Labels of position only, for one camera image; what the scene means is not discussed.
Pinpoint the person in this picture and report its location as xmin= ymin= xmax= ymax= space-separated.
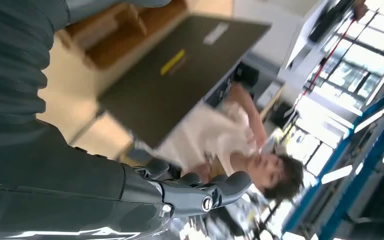
xmin=152 ymin=82 xmax=305 ymax=204

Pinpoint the wooden card organizer box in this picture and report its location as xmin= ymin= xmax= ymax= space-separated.
xmin=62 ymin=0 xmax=189 ymax=71

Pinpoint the grey laptop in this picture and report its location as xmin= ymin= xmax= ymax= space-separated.
xmin=97 ymin=14 xmax=272 ymax=151

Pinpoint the red cable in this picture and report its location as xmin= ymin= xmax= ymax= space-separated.
xmin=293 ymin=19 xmax=357 ymax=108

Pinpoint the blue metal frame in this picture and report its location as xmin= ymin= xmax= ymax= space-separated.
xmin=280 ymin=82 xmax=384 ymax=240

